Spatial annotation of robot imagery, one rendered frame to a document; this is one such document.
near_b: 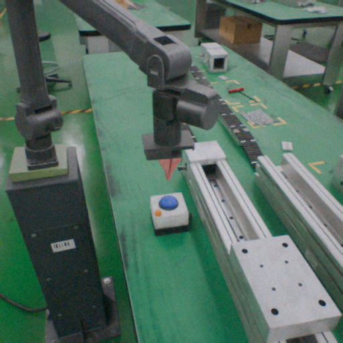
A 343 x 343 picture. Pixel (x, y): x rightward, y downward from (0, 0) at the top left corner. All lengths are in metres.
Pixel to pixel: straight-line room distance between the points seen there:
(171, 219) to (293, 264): 0.29
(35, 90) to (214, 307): 0.67
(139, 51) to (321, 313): 0.50
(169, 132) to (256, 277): 0.30
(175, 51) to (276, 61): 2.92
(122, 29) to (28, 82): 0.37
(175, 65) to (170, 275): 0.41
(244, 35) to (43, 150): 4.01
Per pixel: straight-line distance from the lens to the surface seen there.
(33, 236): 1.14
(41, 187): 1.02
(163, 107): 0.62
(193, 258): 0.75
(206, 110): 0.57
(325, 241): 0.73
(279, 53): 3.47
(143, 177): 0.97
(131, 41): 0.63
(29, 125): 0.95
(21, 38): 0.91
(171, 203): 0.76
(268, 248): 0.62
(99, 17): 0.68
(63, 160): 1.06
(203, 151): 0.91
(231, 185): 0.81
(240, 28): 4.73
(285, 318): 0.54
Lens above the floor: 1.35
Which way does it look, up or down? 35 degrees down
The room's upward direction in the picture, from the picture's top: straight up
